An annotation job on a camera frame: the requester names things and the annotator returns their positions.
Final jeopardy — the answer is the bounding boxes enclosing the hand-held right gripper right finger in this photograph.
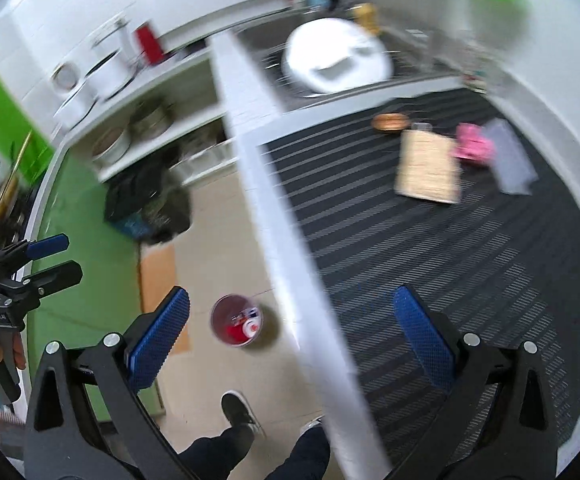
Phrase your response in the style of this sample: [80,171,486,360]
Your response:
[392,286,560,480]

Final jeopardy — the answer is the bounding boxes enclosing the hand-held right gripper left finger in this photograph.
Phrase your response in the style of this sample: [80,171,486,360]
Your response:
[24,286,193,480]

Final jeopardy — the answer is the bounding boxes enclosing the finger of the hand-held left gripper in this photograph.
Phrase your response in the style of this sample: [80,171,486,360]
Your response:
[0,234,70,268]
[0,260,83,298]

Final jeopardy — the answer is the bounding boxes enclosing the brown cardboard sheet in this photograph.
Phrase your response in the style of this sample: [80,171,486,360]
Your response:
[140,245,191,356]

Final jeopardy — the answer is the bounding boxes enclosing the black striped mat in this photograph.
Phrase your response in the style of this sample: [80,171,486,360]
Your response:
[257,87,580,471]

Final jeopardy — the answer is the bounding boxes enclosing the person's black left shoe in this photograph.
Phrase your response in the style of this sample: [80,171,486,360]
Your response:
[221,391,263,438]

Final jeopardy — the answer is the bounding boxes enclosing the black bag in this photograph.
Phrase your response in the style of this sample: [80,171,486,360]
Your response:
[105,167,193,246]

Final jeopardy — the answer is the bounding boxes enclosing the person's left leg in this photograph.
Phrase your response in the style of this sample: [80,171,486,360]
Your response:
[177,422,255,480]

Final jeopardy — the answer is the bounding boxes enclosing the person's leg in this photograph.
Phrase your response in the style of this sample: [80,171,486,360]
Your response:
[177,422,255,480]
[265,425,333,480]

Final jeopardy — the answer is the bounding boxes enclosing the white pan with lid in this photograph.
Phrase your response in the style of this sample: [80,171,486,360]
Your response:
[52,60,101,126]

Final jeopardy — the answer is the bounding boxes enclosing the person's right leg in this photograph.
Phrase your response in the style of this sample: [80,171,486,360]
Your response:
[265,425,333,480]

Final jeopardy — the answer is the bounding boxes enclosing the beige loofah scrubber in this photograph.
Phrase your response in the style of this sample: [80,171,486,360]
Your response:
[394,129,463,205]

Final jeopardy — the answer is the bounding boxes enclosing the white storage tray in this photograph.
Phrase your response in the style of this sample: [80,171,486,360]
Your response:
[170,140,238,186]

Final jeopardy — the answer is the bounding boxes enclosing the white cooking pot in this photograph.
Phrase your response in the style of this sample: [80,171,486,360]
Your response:
[90,20,136,101]

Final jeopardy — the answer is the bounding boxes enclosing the pink crumpled cloth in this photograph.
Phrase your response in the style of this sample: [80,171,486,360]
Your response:
[450,122,495,166]

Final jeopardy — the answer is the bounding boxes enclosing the brown walnut shell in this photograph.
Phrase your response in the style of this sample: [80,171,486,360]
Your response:
[372,112,411,135]

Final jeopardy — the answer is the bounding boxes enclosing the white shelf unit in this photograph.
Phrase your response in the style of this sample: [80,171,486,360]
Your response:
[52,45,241,186]

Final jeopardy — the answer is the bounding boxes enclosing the red box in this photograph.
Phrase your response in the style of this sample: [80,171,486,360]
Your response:
[135,22,165,66]

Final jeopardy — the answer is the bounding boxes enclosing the printed glass mug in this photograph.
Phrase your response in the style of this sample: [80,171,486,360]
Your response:
[462,62,490,93]

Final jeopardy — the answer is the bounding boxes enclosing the stainless steel sink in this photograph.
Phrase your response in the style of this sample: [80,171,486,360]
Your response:
[235,10,465,113]

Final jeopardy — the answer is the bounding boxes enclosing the yellow sponge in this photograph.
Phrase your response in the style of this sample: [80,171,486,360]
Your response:
[352,2,381,36]

